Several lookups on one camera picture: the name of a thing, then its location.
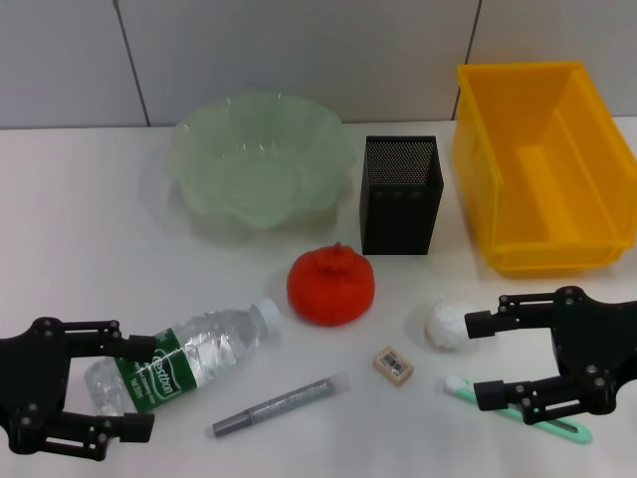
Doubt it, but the mint green utility knife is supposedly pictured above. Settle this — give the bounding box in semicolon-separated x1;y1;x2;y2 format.
437;375;593;445

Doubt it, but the red tomato-shaped object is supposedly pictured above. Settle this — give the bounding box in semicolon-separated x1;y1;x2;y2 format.
286;241;377;327

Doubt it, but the green glass fruit bowl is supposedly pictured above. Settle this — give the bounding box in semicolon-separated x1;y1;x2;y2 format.
163;89;358;231

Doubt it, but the grey marker pen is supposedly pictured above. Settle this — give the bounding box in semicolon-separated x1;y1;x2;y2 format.
211;371;351;439

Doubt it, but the beige eraser with barcode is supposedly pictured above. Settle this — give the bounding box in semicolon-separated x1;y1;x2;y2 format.
371;346;415;385

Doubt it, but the clear water bottle green label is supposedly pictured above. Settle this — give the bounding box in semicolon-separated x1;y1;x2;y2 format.
83;297;285;418

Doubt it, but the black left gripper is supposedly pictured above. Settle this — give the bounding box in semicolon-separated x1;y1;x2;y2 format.
0;316;159;460

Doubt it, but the yellow plastic bin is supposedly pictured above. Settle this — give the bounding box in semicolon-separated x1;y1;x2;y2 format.
451;60;637;278

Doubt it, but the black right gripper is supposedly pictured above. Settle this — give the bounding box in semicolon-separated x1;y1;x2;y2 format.
463;286;637;427

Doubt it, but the white paper ball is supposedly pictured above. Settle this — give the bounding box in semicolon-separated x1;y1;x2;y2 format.
423;295;479;352

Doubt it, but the black mesh pen holder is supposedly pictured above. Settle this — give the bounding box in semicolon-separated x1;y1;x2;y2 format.
358;134;445;257

